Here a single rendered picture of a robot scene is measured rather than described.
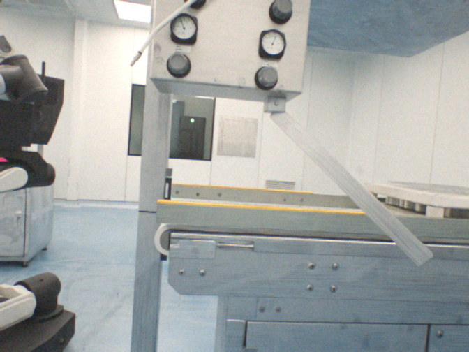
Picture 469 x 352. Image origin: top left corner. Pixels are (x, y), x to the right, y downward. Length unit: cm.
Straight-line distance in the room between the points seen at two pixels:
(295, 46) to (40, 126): 125
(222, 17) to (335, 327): 55
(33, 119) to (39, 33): 457
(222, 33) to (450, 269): 53
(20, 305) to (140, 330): 89
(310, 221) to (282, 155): 540
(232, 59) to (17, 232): 265
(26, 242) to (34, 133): 155
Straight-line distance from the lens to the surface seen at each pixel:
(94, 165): 564
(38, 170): 166
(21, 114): 154
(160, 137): 79
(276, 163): 589
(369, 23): 80
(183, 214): 51
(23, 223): 296
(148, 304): 88
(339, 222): 55
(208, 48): 49
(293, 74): 50
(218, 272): 53
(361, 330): 70
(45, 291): 182
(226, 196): 78
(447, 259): 67
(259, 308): 61
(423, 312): 74
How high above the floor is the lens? 100
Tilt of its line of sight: 3 degrees down
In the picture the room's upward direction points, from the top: 4 degrees clockwise
